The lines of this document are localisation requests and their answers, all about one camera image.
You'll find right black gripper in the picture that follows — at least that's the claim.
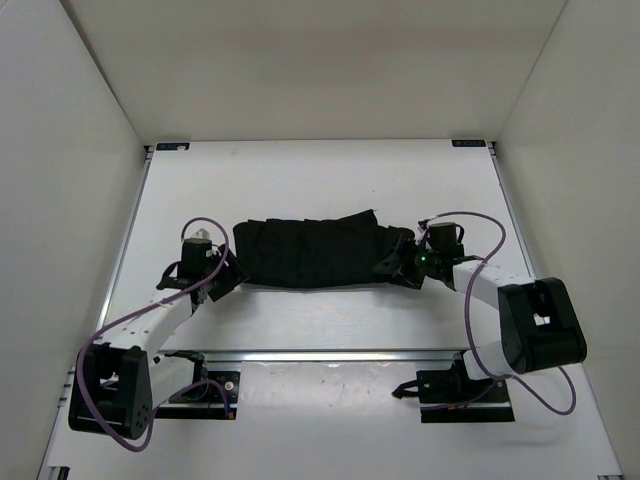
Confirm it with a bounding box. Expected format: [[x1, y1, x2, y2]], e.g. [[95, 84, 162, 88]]
[[372, 234, 440, 289]]

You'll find black pleated skirt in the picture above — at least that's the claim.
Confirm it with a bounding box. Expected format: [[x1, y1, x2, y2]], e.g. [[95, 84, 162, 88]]
[[233, 210, 415, 290]]

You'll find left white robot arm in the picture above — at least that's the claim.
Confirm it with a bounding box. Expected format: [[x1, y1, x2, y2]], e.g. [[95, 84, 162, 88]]
[[67, 238, 248, 451]]

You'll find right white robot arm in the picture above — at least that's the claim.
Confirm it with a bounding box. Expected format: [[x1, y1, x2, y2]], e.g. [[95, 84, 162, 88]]
[[374, 222, 587, 401]]

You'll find right blue corner label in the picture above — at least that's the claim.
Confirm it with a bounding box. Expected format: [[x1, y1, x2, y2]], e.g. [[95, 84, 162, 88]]
[[451, 139, 486, 148]]

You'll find blue corner label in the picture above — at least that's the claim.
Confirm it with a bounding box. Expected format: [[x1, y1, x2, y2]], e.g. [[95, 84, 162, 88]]
[[451, 139, 486, 148], [155, 142, 190, 151]]

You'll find left blue corner label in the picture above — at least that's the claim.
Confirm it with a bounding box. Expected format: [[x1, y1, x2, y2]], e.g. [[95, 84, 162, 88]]
[[155, 142, 190, 151]]

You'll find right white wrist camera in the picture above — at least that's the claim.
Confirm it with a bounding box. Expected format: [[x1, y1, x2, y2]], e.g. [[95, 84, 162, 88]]
[[418, 216, 438, 248]]

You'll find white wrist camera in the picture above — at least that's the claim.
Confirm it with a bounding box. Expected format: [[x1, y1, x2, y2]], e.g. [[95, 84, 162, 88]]
[[418, 216, 438, 248], [192, 228, 211, 242]]

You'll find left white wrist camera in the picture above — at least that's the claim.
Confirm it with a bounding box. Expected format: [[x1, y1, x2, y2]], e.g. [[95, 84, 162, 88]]
[[192, 228, 211, 242]]

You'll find aluminium front rail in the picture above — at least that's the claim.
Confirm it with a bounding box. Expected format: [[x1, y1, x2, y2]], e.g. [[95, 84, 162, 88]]
[[154, 349, 466, 364]]

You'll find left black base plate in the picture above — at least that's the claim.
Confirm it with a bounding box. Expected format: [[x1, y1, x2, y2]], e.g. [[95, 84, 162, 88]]
[[156, 364, 241, 421]]

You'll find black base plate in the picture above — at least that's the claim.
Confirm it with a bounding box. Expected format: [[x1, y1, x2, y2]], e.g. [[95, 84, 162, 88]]
[[156, 364, 241, 421], [391, 367, 515, 424]]

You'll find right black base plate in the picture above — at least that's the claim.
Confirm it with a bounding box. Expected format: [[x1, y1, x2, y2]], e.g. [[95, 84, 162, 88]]
[[391, 367, 515, 424]]

